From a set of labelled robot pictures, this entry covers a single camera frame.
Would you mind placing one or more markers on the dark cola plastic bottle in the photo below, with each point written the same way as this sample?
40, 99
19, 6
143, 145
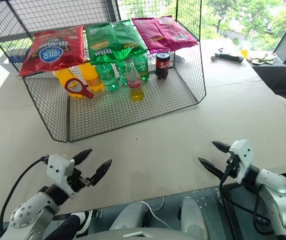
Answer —
162, 66

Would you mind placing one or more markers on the green chip bag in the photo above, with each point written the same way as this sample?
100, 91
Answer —
127, 40
100, 42

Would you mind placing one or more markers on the glass bottle with red label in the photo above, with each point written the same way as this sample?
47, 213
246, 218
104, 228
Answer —
134, 83

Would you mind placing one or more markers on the yellow cup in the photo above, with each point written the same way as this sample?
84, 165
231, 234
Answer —
244, 53

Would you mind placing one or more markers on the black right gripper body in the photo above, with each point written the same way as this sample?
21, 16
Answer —
233, 170

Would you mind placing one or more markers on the green soda plastic bottle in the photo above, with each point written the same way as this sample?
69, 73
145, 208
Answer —
120, 71
142, 68
107, 77

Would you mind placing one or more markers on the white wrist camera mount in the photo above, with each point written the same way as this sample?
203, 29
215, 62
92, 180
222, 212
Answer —
58, 172
242, 160

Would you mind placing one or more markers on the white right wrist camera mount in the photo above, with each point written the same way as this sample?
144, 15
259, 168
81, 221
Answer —
242, 160

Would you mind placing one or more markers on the red bottle opener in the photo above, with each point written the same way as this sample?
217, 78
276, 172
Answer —
73, 87

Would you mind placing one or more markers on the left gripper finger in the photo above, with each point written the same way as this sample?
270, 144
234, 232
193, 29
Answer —
101, 172
83, 156

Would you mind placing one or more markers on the white black sneaker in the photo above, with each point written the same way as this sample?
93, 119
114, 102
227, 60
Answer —
85, 221

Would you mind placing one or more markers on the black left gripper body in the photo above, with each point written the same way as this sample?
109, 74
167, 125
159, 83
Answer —
75, 180

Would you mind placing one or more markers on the grey rounded robot leg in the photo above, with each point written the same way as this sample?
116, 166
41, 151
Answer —
194, 215
132, 215

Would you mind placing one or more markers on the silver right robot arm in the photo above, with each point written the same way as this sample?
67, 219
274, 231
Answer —
280, 197

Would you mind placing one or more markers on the magenta chip bag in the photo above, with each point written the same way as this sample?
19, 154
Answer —
145, 35
177, 35

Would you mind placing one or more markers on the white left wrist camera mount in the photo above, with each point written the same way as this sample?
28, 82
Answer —
58, 172

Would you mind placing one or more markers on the dark blue trouser leg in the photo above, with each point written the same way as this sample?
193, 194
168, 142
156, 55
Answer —
65, 227

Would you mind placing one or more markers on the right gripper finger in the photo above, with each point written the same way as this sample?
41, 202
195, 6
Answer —
212, 168
222, 146

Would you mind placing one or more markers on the orange soda plastic bottle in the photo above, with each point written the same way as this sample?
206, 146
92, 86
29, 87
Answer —
63, 76
92, 78

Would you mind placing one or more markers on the crumpled patterned cloth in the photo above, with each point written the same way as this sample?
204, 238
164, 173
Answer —
262, 58

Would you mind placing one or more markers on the red chip bag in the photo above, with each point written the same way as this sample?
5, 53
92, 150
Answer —
55, 50

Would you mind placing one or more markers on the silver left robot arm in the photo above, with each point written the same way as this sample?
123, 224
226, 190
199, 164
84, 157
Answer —
30, 212

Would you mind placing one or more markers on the blue item behind rack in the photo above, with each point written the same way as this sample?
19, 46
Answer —
20, 56

